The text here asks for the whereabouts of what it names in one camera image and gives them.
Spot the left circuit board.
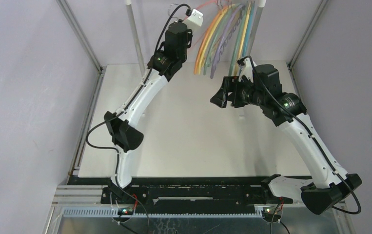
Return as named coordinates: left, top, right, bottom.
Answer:
left=117, top=207, right=135, bottom=216

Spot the yellow wavy hanger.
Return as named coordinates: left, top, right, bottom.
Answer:
left=234, top=1, right=251, bottom=76

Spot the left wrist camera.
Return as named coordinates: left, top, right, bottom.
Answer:
left=183, top=9, right=204, bottom=32

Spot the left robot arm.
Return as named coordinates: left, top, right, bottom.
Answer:
left=104, top=22, right=193, bottom=203

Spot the orange plain hanger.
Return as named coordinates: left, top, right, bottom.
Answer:
left=194, top=6, right=229, bottom=75

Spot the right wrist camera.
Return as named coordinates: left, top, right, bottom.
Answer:
left=237, top=56, right=253, bottom=82

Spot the right circuit board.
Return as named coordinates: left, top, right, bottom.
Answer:
left=262, top=208, right=279, bottom=218

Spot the blue wavy hanger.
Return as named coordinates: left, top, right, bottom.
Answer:
left=242, top=1, right=256, bottom=57

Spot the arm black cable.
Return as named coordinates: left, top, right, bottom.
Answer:
left=85, top=3, right=193, bottom=190
left=237, top=55, right=362, bottom=234

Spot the aluminium frame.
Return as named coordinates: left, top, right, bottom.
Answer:
left=44, top=0, right=354, bottom=234

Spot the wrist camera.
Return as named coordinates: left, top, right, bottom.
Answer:
left=237, top=56, right=253, bottom=82
left=183, top=9, right=204, bottom=32

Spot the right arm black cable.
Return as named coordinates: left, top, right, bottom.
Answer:
left=237, top=55, right=362, bottom=234

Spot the white clothes rack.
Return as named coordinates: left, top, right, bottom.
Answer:
left=130, top=3, right=255, bottom=77

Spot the pink plain hanger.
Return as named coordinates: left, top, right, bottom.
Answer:
left=167, top=0, right=217, bottom=49

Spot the purple wavy hanger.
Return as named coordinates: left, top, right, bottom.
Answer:
left=210, top=3, right=247, bottom=79

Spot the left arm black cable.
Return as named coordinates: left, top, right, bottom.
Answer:
left=85, top=3, right=193, bottom=190

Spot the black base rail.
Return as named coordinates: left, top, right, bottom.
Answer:
left=67, top=176, right=302, bottom=216

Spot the green wavy hanger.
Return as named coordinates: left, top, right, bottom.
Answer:
left=228, top=2, right=249, bottom=76

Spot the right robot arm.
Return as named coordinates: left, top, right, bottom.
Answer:
left=210, top=64, right=362, bottom=215

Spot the circuit board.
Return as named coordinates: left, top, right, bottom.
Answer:
left=117, top=207, right=135, bottom=216
left=262, top=208, right=279, bottom=218

